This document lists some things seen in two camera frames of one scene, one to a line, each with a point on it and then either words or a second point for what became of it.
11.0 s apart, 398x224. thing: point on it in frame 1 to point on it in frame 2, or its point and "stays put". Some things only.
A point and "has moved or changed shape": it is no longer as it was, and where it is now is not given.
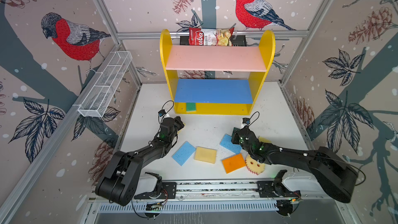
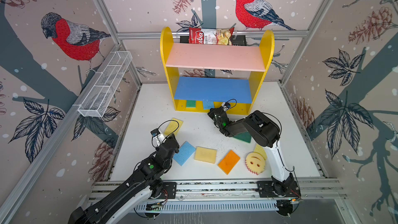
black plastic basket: (236, 40) stays put
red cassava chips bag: (210, 37) stays put
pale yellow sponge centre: (205, 154) stays put
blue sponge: (183, 152) stays put
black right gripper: (234, 135) to (211, 114)
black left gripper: (177, 120) to (171, 137)
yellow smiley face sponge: (254, 165) stays put
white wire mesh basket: (96, 101) stays put
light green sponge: (191, 107) has moved or changed shape
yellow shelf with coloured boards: (217, 80) stays put
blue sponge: (226, 141) to (208, 105)
